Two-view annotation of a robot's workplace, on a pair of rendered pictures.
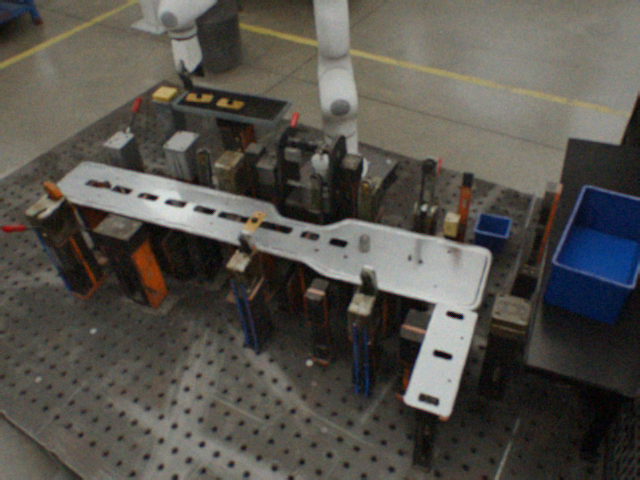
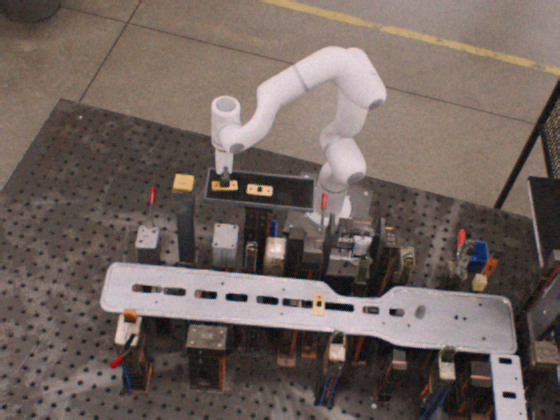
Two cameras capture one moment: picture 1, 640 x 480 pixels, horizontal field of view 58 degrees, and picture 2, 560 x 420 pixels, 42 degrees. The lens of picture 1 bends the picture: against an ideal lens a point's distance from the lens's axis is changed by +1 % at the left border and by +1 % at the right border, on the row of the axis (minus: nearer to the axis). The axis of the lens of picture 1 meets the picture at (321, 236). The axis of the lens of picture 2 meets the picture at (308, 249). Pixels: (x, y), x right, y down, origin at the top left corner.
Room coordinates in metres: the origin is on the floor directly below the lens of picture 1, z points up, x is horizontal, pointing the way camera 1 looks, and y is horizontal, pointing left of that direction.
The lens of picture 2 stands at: (0.23, 0.92, 3.10)
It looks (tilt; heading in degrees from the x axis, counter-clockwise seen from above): 55 degrees down; 328
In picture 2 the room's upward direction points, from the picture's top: 11 degrees clockwise
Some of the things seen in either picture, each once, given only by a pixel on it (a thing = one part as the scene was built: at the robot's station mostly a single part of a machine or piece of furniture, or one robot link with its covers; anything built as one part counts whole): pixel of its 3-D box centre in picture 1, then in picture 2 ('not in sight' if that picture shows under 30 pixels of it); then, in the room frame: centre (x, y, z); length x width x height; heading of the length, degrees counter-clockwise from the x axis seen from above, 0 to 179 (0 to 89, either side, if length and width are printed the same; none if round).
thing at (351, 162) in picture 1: (353, 214); (379, 271); (1.34, -0.11, 0.91); 0.07 x 0.05 x 0.42; 154
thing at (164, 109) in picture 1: (181, 151); (185, 223); (1.77, 0.48, 0.92); 0.08 x 0.08 x 0.44; 64
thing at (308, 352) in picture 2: (264, 255); (313, 323); (1.26, 0.18, 0.84); 0.13 x 0.05 x 0.29; 154
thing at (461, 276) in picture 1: (247, 223); (312, 306); (1.25, 0.21, 1.00); 1.38 x 0.22 x 0.02; 64
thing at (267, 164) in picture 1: (278, 206); (308, 272); (1.44, 0.13, 0.89); 0.13 x 0.11 x 0.38; 154
